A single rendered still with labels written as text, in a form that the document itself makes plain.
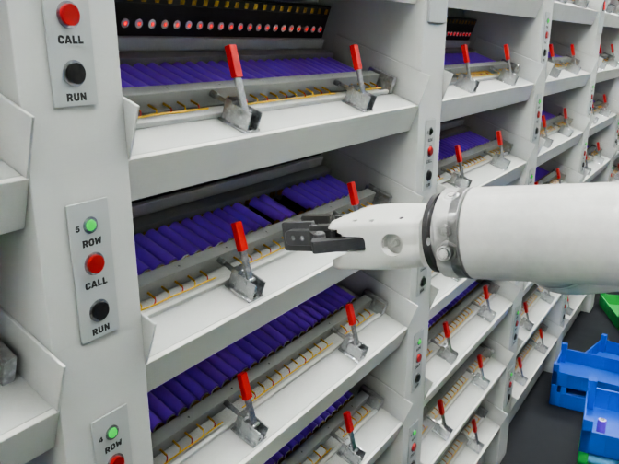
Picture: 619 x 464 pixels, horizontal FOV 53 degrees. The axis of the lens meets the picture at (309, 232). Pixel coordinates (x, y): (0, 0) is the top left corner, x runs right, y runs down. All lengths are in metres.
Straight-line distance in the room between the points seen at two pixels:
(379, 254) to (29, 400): 0.33
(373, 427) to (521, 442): 1.10
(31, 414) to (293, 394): 0.45
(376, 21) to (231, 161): 0.49
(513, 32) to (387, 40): 0.70
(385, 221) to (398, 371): 0.67
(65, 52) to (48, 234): 0.14
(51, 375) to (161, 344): 0.13
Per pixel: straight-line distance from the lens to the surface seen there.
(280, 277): 0.81
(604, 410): 1.72
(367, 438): 1.20
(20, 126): 0.51
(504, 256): 0.55
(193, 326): 0.69
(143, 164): 0.59
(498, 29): 1.75
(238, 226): 0.74
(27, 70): 0.51
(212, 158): 0.66
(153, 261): 0.74
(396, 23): 1.08
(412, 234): 0.57
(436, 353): 1.48
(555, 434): 2.34
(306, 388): 0.95
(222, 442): 0.84
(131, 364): 0.62
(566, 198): 0.54
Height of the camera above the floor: 1.25
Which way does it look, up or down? 17 degrees down
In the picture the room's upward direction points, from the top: straight up
